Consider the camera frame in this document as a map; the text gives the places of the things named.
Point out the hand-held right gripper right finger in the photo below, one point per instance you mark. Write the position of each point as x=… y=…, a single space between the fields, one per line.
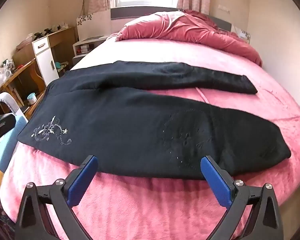
x=215 y=182

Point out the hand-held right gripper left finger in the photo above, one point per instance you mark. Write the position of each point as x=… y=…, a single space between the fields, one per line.
x=81 y=182

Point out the black embroidered pants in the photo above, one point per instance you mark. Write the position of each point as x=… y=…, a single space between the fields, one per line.
x=127 y=130

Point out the blue yellow patterned cloth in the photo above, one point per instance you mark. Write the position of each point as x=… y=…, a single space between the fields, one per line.
x=2 y=142

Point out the teal cup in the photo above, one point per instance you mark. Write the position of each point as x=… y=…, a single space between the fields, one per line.
x=31 y=98

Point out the white plastic bag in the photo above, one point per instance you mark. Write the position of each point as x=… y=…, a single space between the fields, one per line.
x=1 y=76

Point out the wooden low table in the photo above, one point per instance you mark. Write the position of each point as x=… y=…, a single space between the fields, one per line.
x=17 y=73

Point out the pink fleece blanket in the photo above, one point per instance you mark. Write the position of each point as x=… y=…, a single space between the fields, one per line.
x=140 y=205

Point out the white cabinet with drawer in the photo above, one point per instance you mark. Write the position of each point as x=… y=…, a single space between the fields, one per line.
x=46 y=62

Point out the dark patterned bag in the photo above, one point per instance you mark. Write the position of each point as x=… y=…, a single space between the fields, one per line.
x=0 y=215

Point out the wooden desk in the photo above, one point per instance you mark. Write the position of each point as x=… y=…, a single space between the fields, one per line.
x=63 y=42

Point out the white bedside shelf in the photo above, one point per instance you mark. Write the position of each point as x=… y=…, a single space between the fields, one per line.
x=86 y=40

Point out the floral print cardboard box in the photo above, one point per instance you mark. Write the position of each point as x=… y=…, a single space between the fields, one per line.
x=95 y=27

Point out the white floral print board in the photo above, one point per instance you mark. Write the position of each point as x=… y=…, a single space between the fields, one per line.
x=243 y=33

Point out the red duvet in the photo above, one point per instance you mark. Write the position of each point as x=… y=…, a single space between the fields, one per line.
x=185 y=30

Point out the grey headboard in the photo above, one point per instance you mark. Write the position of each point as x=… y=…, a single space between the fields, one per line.
x=120 y=13

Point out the white frame chair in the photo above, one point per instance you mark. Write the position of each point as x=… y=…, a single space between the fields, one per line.
x=5 y=96

